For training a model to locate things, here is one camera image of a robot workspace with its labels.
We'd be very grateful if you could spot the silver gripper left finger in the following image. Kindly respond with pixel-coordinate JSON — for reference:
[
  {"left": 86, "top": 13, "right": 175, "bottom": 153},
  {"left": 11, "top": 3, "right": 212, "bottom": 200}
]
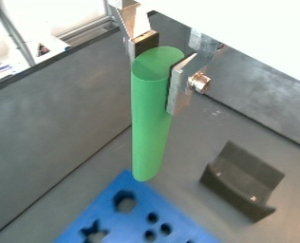
[{"left": 109, "top": 0, "right": 159, "bottom": 61}]

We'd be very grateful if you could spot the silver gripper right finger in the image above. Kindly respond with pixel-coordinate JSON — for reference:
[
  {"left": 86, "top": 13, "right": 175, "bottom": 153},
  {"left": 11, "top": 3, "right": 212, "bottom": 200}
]
[{"left": 166, "top": 28, "right": 218, "bottom": 116}]

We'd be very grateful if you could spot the blue foam shape board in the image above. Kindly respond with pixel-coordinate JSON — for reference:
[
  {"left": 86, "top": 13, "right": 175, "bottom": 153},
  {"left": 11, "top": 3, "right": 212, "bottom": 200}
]
[{"left": 54, "top": 170, "right": 221, "bottom": 243}]

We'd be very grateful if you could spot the black curved holder stand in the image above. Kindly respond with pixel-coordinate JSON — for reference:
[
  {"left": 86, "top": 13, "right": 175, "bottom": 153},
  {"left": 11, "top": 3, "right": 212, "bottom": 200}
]
[{"left": 199, "top": 141, "right": 285, "bottom": 222}]

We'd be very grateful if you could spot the green oval rod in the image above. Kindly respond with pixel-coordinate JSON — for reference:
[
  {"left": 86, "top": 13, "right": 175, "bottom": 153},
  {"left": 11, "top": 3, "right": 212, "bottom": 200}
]
[{"left": 131, "top": 47, "right": 185, "bottom": 181}]

